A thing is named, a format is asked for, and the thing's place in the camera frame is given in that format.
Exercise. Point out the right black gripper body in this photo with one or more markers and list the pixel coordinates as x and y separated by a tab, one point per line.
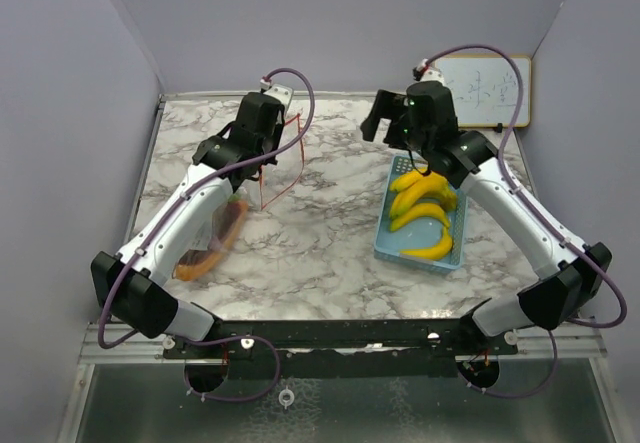
399	133

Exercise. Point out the yellow banana bunch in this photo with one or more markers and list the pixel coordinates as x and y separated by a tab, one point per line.
418	196

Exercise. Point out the red orange papaya slice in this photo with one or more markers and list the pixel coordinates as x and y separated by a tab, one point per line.
215	253

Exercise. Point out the single yellow banana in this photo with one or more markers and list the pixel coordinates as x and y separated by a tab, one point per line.
436	252

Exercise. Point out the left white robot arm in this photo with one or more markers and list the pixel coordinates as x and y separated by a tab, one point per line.
130	283

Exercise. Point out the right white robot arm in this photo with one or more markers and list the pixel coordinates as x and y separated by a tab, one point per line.
569	271

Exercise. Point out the small whiteboard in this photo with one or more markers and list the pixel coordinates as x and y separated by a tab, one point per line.
484	88

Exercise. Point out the blue plastic basket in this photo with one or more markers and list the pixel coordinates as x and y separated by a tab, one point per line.
422	219

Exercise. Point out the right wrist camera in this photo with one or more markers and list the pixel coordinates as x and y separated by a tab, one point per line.
425	71

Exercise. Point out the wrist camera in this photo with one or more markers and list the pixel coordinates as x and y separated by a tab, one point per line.
282	93
425	71

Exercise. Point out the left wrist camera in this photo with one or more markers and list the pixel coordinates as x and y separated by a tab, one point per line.
282	93

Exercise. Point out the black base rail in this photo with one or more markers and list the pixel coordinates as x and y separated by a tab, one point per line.
327	349

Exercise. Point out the white ring pull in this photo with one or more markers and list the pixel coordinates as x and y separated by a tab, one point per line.
286	397

